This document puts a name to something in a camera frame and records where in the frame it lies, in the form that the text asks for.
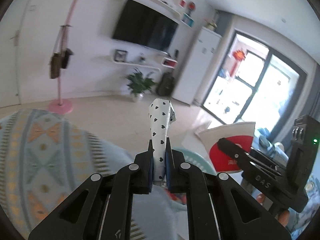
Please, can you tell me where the patterned table cloth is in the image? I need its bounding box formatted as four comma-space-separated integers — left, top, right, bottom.
1, 109, 133, 238

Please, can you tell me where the butterfly picture frame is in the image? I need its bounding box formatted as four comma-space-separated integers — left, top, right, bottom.
113, 49, 128, 62

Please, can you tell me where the green potted plant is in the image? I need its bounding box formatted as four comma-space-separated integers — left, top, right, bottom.
125, 68, 157, 102

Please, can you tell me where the pink coat rack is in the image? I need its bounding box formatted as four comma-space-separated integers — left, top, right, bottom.
48, 0, 78, 114

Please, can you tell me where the red white box shelf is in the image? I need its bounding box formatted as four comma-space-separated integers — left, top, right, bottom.
161, 57, 177, 68

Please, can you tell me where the black small hanging pouch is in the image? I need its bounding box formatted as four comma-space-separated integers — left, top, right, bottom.
61, 48, 74, 69

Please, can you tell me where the white door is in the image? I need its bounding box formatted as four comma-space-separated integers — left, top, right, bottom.
1, 4, 22, 107

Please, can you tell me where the brown hanging bag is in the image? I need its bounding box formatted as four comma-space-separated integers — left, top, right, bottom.
49, 27, 62, 79

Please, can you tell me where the black wall television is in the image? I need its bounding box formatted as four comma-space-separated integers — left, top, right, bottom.
112, 0, 178, 52

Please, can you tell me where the white red paper cup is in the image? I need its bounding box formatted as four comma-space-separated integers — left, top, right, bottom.
199, 122, 255, 173

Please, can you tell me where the red chinese knot ornament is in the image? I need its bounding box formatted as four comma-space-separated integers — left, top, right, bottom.
229, 49, 246, 77

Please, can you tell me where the white heart-pattern paper wrapper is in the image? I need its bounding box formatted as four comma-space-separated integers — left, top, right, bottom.
149, 98, 176, 184

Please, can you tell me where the person's hand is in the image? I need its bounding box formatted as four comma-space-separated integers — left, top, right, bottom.
256, 193, 290, 227

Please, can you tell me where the glass balcony door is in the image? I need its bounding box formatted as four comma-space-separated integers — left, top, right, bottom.
202, 31, 307, 141

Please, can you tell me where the white lower wall shelf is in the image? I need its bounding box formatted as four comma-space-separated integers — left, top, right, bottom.
103, 49, 166, 72

